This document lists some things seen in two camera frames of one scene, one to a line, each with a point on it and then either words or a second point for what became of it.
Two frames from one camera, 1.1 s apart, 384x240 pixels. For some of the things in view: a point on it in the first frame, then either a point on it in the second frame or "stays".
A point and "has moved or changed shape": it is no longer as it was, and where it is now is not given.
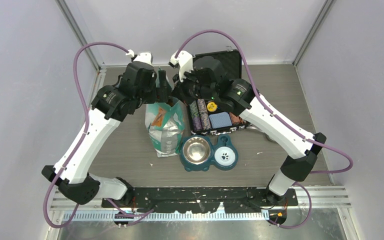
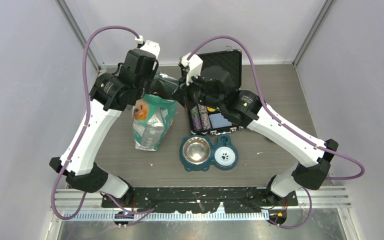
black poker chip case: [205, 116] stays
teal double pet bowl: [197, 152] stays
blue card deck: [220, 120] stays
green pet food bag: [165, 124] has moved or changed shape
